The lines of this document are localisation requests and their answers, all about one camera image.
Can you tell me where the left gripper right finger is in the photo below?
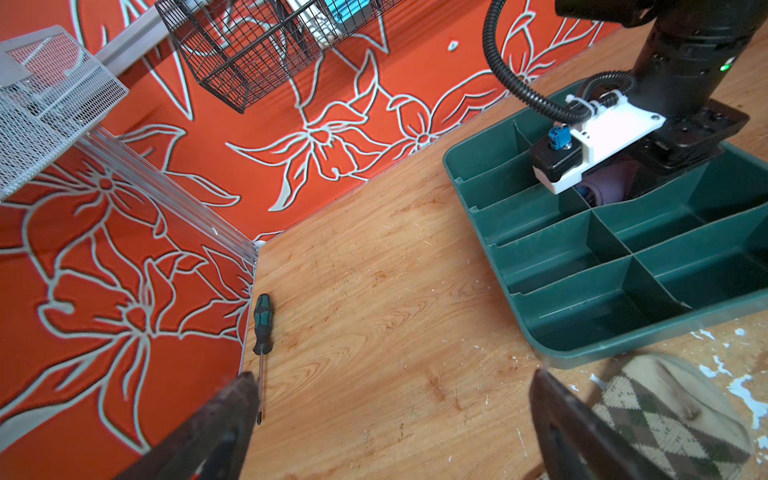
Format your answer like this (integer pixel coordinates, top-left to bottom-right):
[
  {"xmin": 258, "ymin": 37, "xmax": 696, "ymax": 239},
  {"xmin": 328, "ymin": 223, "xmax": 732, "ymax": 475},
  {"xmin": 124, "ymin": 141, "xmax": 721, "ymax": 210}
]
[{"xmin": 529, "ymin": 368, "xmax": 669, "ymax": 479}]

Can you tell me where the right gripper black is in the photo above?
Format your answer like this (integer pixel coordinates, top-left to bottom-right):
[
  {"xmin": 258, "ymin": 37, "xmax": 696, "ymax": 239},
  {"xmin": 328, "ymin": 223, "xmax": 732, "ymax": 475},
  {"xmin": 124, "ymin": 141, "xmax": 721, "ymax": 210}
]
[{"xmin": 626, "ymin": 99, "xmax": 750, "ymax": 198}]

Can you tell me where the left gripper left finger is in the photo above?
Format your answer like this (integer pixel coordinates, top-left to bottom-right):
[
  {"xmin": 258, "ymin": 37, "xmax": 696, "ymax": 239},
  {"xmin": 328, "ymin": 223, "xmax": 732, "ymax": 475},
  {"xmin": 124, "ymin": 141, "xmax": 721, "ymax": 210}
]
[{"xmin": 117, "ymin": 371, "xmax": 260, "ymax": 479}]

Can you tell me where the purple sock yellow cuff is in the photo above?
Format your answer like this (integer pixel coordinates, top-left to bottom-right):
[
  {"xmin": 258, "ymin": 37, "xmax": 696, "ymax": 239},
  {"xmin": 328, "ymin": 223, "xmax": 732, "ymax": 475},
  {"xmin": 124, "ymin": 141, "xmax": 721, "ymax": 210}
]
[{"xmin": 575, "ymin": 160, "xmax": 639, "ymax": 207}]

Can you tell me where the beige argyle sock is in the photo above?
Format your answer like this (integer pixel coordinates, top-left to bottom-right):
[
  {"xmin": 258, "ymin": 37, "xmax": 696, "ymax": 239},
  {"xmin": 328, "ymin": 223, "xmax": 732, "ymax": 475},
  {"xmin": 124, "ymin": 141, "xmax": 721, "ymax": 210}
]
[{"xmin": 592, "ymin": 353, "xmax": 753, "ymax": 479}]

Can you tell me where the green plastic divided tray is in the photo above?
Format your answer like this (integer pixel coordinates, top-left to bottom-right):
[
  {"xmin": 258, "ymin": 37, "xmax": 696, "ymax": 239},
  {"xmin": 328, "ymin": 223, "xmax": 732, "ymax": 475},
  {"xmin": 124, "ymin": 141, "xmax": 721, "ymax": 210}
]
[{"xmin": 443, "ymin": 110, "xmax": 767, "ymax": 369}]

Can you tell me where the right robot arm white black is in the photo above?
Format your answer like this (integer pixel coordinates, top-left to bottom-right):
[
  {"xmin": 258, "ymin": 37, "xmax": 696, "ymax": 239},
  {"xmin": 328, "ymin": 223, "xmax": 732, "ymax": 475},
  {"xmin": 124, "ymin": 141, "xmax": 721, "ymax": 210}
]
[{"xmin": 482, "ymin": 1, "xmax": 767, "ymax": 197}]

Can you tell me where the light blue box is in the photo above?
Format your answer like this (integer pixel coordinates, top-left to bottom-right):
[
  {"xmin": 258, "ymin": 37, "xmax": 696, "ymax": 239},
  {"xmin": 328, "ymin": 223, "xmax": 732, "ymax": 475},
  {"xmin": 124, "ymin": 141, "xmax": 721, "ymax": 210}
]
[{"xmin": 325, "ymin": 0, "xmax": 371, "ymax": 22}]

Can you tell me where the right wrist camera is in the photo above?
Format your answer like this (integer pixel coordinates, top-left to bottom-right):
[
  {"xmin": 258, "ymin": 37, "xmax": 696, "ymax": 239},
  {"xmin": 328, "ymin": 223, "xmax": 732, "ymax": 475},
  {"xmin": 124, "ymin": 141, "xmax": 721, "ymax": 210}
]
[{"xmin": 530, "ymin": 89, "xmax": 666, "ymax": 195}]

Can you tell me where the green handle screwdriver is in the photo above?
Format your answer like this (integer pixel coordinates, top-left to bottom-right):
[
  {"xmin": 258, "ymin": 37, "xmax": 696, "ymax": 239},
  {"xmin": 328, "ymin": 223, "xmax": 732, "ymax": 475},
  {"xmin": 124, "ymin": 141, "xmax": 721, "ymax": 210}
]
[{"xmin": 253, "ymin": 293, "xmax": 274, "ymax": 425}]

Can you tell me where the white wire mesh basket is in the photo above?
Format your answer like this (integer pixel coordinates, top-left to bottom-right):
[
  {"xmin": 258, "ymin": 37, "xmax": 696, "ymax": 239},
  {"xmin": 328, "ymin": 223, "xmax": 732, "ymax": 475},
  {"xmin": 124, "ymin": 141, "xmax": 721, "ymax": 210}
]
[{"xmin": 1, "ymin": 26, "xmax": 129, "ymax": 199}]

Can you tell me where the black wire wall basket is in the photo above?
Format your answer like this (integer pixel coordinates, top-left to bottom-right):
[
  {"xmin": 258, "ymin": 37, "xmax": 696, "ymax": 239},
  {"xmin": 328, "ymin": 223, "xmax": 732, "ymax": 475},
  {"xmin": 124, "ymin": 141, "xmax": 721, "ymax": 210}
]
[{"xmin": 155, "ymin": 0, "xmax": 398, "ymax": 113}]

